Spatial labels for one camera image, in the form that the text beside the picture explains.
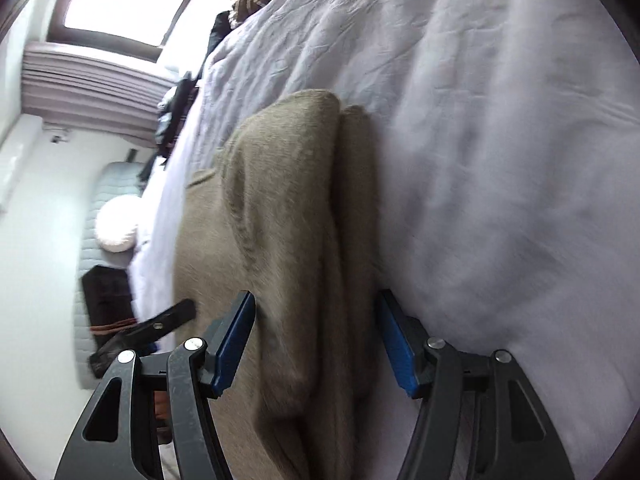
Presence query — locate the grey quilted headboard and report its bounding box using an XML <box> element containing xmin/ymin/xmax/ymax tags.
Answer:
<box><xmin>72</xmin><ymin>160</ymin><xmax>156</xmax><ymax>391</ymax></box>

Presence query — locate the brown knit sweater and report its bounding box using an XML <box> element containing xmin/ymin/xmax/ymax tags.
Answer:
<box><xmin>172</xmin><ymin>88</ymin><xmax>381</xmax><ymax>480</ymax></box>

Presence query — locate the grey pleated curtain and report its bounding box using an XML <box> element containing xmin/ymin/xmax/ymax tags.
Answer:
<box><xmin>20</xmin><ymin>42</ymin><xmax>181</xmax><ymax>148</ymax></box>

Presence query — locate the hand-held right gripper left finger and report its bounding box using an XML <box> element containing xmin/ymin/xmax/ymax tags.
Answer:
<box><xmin>54</xmin><ymin>290</ymin><xmax>257</xmax><ymax>480</ymax></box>

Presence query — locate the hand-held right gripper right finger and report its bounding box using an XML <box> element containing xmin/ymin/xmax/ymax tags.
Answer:
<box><xmin>376</xmin><ymin>288</ymin><xmax>571</xmax><ymax>480</ymax></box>

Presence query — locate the pale lavender fleece blanket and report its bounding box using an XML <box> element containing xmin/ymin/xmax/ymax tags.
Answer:
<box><xmin>127</xmin><ymin>0</ymin><xmax>640</xmax><ymax>480</ymax></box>

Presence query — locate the dark clothes pile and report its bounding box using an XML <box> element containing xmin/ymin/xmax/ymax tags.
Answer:
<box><xmin>150</xmin><ymin>10</ymin><xmax>236</xmax><ymax>161</ymax></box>

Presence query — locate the white fluffy round pillow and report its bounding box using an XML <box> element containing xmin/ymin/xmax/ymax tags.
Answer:
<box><xmin>95</xmin><ymin>195</ymin><xmax>143</xmax><ymax>253</ymax></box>

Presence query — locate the pale crinkled quilted bedspread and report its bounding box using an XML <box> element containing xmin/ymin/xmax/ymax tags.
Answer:
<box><xmin>190</xmin><ymin>0</ymin><xmax>451</xmax><ymax>181</ymax></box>

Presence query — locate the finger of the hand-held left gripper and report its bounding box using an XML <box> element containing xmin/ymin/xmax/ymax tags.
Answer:
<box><xmin>90</xmin><ymin>299</ymin><xmax>197</xmax><ymax>376</ymax></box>

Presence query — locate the window with dark frame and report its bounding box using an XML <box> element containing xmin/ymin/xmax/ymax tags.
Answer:
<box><xmin>47</xmin><ymin>0</ymin><xmax>221</xmax><ymax>61</ymax></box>

